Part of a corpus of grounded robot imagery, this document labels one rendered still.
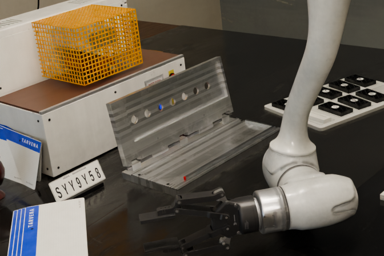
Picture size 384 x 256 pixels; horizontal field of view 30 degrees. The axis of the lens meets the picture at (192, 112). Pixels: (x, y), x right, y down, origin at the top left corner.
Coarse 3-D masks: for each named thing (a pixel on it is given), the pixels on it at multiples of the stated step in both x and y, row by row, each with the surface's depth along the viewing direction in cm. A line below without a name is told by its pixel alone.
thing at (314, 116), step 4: (312, 112) 214; (312, 116) 211; (316, 116) 212; (320, 116) 211; (324, 116) 211; (328, 116) 210; (316, 120) 210; (320, 120) 209; (324, 120) 208; (328, 120) 209
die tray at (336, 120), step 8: (344, 80) 242; (368, 88) 232; (376, 88) 231; (320, 104) 223; (376, 104) 218; (272, 112) 224; (280, 112) 220; (320, 112) 217; (360, 112) 214; (368, 112) 214; (312, 120) 212; (336, 120) 210; (344, 120) 210; (312, 128) 209; (320, 128) 206; (328, 128) 207
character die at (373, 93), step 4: (356, 92) 226; (360, 92) 227; (364, 92) 226; (368, 92) 226; (372, 92) 225; (376, 92) 225; (360, 96) 225; (364, 96) 223; (368, 96) 222; (372, 96) 222; (376, 96) 221; (380, 96) 222; (372, 100) 220; (376, 100) 219; (380, 100) 219
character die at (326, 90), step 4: (324, 88) 233; (328, 88) 232; (320, 92) 231; (324, 92) 229; (328, 92) 229; (332, 92) 229; (336, 92) 228; (340, 92) 228; (320, 96) 230; (324, 96) 228; (328, 96) 226; (332, 96) 225; (336, 96) 227; (340, 96) 228
